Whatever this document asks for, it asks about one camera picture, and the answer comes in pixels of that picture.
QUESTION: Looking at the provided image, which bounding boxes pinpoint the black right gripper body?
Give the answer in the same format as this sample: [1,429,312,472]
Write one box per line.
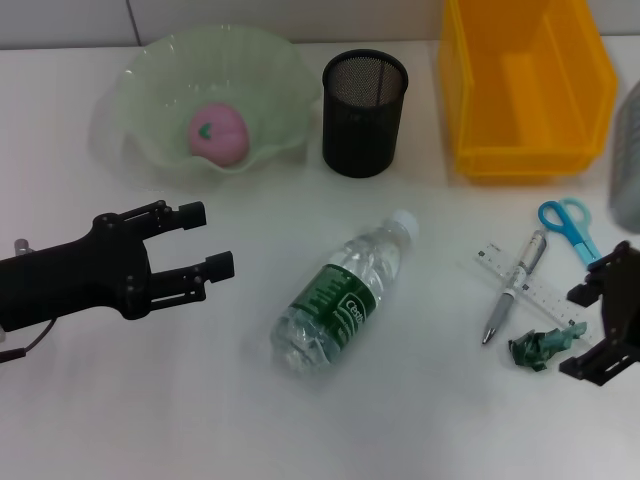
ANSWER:
[597,239,640,351]

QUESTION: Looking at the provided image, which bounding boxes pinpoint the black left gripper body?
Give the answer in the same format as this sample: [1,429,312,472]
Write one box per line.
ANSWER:
[0,212,154,334]

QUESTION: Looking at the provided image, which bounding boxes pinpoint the blue scissors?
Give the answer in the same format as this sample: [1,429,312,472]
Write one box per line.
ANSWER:
[537,197,604,267]

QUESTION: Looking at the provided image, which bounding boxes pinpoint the dark green plastic lump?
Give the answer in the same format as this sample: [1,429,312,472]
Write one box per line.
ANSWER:
[508,329,554,373]

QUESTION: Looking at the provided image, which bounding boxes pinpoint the transparent plastic ruler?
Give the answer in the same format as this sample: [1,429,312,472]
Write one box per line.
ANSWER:
[472,239,604,349]

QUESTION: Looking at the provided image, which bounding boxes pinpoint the clear green-label water bottle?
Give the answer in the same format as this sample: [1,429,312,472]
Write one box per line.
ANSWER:
[269,208,420,376]

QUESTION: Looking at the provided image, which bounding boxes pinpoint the grey white pen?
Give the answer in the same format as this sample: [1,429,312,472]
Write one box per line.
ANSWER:
[481,228,549,346]

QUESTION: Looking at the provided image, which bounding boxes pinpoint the pink toy peach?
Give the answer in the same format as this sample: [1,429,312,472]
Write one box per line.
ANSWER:
[188,102,250,169]

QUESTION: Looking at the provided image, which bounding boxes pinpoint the black mesh pen holder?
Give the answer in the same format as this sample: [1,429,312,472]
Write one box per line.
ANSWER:
[321,48,410,179]

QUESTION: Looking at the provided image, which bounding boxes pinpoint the green wavy glass bowl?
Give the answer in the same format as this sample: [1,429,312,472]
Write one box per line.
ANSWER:
[89,23,321,194]

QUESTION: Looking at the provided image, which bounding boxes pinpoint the yellow plastic bin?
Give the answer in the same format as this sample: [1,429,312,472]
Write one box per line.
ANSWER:
[438,0,619,186]

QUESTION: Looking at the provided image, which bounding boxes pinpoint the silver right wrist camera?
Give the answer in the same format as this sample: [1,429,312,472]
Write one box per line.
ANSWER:
[607,79,640,234]

